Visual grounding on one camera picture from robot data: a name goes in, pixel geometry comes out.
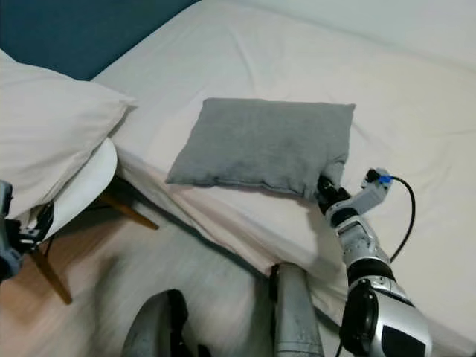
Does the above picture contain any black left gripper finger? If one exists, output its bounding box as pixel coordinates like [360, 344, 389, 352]
[36, 200, 55, 240]

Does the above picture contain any white pillow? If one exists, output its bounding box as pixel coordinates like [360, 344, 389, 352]
[0, 51, 137, 221]

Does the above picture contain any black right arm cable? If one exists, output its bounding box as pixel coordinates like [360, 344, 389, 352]
[338, 176, 417, 357]

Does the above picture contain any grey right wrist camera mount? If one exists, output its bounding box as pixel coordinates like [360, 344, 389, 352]
[341, 167, 394, 217]

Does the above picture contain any grey left robot leg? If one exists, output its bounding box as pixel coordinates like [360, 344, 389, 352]
[120, 289, 196, 357]

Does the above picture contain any white chair with wooden legs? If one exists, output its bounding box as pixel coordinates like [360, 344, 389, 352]
[27, 137, 161, 306]

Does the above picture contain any grey square pillow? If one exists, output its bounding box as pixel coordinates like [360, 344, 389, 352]
[165, 97, 356, 203]

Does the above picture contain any bed with white sheet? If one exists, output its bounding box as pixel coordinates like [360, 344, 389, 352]
[92, 0, 476, 357]

